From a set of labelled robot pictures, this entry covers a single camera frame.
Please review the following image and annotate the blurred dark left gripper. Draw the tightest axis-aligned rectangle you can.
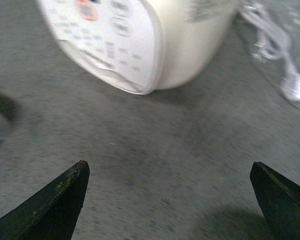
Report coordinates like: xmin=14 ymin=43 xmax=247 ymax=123
xmin=0 ymin=91 xmax=19 ymax=145

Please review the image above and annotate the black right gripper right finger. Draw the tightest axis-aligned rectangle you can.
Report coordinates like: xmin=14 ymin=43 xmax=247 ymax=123
xmin=249 ymin=162 xmax=300 ymax=240

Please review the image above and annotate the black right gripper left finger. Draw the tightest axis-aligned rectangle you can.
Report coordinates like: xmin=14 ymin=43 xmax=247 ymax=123
xmin=0 ymin=160 xmax=90 ymax=240

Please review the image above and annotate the white Joyoung blender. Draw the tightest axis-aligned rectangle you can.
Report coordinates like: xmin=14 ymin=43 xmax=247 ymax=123
xmin=37 ymin=0 xmax=239 ymax=95

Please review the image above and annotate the clear plastic bag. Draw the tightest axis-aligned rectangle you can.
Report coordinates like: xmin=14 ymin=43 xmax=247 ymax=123
xmin=238 ymin=0 xmax=300 ymax=109

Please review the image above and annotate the white power cable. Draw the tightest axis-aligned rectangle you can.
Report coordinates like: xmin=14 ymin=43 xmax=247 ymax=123
xmin=239 ymin=2 xmax=300 ymax=103

